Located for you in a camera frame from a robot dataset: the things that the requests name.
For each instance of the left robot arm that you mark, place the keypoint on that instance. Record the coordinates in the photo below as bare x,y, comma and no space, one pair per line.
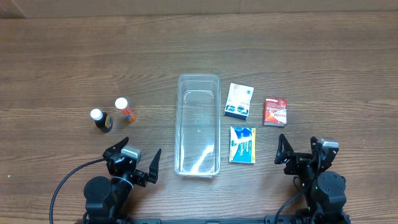
105,197

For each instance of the dark bottle white cap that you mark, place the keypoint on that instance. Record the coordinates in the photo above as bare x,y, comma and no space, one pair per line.
102,120

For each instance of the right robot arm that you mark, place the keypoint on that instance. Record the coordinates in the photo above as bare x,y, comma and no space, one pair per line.
324,190

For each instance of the blue yellow VapoDrops box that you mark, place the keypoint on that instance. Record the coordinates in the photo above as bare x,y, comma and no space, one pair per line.
242,145

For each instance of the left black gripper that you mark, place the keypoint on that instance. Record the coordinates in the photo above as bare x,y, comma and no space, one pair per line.
134,173

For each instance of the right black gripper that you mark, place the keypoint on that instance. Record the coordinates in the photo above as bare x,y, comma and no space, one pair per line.
301,156

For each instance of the red medicine box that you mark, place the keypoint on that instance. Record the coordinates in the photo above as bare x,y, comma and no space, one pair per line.
275,112

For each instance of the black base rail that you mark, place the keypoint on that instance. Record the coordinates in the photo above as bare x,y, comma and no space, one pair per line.
268,219

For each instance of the orange tube white cap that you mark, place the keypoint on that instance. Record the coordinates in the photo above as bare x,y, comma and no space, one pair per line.
122,104

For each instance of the clear plastic container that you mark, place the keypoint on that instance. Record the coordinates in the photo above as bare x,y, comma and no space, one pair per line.
198,126

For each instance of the white and blue medicine box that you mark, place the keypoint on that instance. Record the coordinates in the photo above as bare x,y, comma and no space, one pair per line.
238,101

